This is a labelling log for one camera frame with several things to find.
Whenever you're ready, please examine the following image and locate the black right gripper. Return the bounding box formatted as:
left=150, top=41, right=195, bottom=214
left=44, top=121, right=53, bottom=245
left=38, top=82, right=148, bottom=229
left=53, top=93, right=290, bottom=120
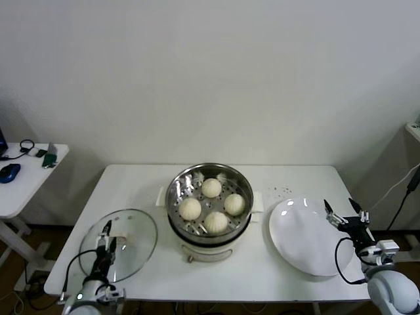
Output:
left=323, top=198, right=377, bottom=252

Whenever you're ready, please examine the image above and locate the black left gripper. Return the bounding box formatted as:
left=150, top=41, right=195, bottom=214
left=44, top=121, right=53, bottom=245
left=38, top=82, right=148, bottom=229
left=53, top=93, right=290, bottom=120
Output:
left=90, top=219, right=118, bottom=283

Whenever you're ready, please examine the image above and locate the round glass pot lid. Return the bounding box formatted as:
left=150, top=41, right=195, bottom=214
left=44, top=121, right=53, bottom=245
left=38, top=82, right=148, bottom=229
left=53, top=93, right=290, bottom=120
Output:
left=78, top=209, right=158, bottom=284

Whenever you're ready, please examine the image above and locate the white steamed baozi bun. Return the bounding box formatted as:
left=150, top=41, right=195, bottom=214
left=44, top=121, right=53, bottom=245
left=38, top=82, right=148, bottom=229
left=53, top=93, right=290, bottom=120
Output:
left=223, top=193, right=246, bottom=217
left=201, top=178, right=222, bottom=199
left=204, top=211, right=229, bottom=234
left=178, top=198, right=202, bottom=221

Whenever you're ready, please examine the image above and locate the stainless steel steamer basket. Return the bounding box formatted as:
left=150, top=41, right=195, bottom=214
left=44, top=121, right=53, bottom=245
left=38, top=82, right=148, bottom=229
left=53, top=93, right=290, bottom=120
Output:
left=155, top=162, right=264, bottom=245

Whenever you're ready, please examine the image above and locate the large white round plate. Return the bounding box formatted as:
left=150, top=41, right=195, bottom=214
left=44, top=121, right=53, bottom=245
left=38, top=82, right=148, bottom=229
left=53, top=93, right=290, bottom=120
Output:
left=268, top=197, right=354, bottom=278

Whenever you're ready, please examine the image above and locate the green and grey pouch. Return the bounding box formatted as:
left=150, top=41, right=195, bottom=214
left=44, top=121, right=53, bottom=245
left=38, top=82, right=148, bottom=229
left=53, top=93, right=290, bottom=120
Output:
left=41, top=142, right=59, bottom=169

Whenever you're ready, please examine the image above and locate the blue computer mouse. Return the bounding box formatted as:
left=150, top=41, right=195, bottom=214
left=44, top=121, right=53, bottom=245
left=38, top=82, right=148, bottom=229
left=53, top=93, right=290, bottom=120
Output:
left=0, top=163, right=21, bottom=184

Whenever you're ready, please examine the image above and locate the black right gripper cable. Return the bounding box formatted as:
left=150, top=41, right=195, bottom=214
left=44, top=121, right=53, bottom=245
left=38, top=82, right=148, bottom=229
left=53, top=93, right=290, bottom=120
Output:
left=334, top=238, right=367, bottom=285

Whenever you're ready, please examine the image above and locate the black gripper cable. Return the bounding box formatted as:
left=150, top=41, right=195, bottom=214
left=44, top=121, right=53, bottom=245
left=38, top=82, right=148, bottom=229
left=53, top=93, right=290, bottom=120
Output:
left=58, top=250, right=100, bottom=305
left=334, top=238, right=367, bottom=285

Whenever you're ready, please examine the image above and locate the white wall cable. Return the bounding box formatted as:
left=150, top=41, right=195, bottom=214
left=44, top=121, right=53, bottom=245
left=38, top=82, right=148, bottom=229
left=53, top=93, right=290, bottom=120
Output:
left=367, top=163, right=420, bottom=214

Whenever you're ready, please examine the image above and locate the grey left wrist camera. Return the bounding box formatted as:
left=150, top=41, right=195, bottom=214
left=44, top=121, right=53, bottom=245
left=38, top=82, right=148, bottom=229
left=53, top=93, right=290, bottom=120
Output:
left=96, top=287, right=127, bottom=303

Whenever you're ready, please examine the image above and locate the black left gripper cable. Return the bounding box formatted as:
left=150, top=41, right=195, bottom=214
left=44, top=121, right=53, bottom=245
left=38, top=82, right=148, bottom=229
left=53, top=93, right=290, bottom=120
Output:
left=58, top=250, right=100, bottom=305

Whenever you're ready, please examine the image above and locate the black power adapter cable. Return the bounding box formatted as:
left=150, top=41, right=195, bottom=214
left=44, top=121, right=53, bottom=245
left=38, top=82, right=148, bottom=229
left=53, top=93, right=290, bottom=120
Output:
left=387, top=170, right=420, bottom=230

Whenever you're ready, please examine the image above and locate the black earphone cable loop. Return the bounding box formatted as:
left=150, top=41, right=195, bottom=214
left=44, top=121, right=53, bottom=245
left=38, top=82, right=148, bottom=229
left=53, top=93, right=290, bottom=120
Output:
left=18, top=139, right=36, bottom=154

